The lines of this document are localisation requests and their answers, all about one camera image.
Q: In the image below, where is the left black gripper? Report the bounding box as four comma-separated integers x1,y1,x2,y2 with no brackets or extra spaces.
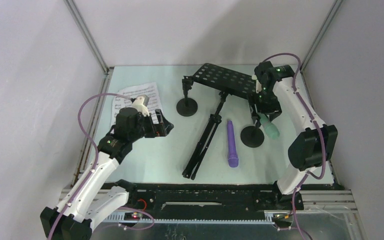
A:
128,109,173,143

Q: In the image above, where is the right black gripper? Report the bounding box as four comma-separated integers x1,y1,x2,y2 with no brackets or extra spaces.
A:
246,88,283,123

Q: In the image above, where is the white sheet music page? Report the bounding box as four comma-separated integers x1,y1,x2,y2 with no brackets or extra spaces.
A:
111,82,163,124
110,96,126,126

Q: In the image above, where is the green toy microphone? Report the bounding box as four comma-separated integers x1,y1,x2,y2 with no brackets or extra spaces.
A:
259,113,280,140

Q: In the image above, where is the black round microphone stand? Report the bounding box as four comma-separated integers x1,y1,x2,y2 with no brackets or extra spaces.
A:
240,115,265,148
176,76,198,117

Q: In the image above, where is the black music stand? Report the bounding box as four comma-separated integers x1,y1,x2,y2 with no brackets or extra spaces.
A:
182,63,254,180

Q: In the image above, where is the purple toy microphone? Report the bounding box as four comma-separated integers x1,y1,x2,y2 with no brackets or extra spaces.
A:
226,120,239,168

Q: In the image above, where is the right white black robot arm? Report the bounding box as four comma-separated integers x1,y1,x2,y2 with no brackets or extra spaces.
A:
247,60,338,209

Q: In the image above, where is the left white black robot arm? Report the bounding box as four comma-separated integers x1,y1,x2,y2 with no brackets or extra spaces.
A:
40,106,174,240

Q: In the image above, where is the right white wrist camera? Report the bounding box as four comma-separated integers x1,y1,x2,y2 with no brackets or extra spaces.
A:
251,74,262,94

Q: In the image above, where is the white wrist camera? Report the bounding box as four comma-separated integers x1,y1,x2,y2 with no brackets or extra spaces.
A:
131,94,150,117
251,74,262,94

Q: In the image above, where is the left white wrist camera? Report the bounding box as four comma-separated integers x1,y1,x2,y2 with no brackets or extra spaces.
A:
131,94,150,117

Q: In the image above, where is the aluminium frame rail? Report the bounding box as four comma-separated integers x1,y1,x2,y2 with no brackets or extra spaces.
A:
65,0,113,183

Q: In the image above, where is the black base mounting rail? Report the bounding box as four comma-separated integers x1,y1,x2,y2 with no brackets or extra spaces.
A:
107,181,304,229

